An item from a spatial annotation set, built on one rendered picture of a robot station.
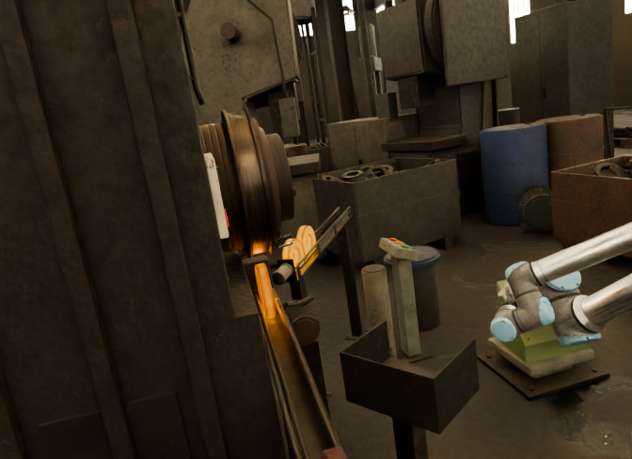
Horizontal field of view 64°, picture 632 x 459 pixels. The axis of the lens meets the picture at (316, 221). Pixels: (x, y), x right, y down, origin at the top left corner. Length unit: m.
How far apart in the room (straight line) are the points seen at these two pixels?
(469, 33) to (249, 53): 2.05
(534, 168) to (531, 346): 2.71
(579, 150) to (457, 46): 1.44
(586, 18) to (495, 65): 1.37
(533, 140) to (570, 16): 1.79
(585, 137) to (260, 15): 3.01
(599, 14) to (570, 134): 1.81
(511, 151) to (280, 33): 2.24
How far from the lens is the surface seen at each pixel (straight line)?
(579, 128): 5.09
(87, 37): 1.15
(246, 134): 1.44
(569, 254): 1.95
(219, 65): 4.32
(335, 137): 6.21
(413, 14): 5.10
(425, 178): 4.11
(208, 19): 4.38
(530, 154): 4.85
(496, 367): 2.59
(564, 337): 2.22
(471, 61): 5.07
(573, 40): 6.22
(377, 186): 3.83
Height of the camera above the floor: 1.32
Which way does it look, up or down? 13 degrees down
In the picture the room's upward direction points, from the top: 9 degrees counter-clockwise
